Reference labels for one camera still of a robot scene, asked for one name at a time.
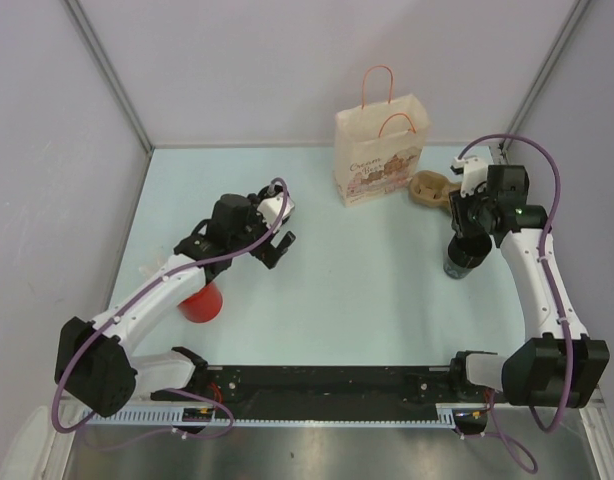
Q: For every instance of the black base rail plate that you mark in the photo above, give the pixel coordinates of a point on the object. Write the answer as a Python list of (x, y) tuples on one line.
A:
[(339, 390)]

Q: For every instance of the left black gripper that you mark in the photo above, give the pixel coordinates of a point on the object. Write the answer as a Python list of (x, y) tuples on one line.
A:
[(253, 215)]

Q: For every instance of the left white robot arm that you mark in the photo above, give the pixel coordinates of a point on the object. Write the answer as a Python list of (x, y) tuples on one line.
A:
[(96, 360)]

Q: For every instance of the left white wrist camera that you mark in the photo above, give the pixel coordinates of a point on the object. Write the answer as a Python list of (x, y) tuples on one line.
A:
[(271, 208)]

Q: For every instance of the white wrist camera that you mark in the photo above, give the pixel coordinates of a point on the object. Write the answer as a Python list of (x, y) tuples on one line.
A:
[(271, 208), (474, 174)]

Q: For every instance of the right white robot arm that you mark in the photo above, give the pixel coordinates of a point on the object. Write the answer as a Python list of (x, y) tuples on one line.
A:
[(558, 364)]

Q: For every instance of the tall black coffee cup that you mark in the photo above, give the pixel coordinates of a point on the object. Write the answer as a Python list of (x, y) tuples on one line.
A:
[(464, 254)]

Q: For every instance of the red cylindrical container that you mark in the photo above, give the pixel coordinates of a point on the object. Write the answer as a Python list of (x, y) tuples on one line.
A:
[(203, 306)]

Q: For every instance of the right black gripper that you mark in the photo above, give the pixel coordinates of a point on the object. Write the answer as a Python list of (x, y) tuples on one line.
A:
[(458, 204)]

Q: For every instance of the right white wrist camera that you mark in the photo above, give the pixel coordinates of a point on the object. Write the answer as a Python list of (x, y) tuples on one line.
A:
[(474, 174)]

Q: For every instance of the beige paper takeout bag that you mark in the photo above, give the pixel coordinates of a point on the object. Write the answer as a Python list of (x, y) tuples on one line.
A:
[(377, 146)]

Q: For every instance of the white slotted cable duct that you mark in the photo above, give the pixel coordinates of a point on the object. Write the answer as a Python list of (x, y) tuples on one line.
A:
[(188, 416)]

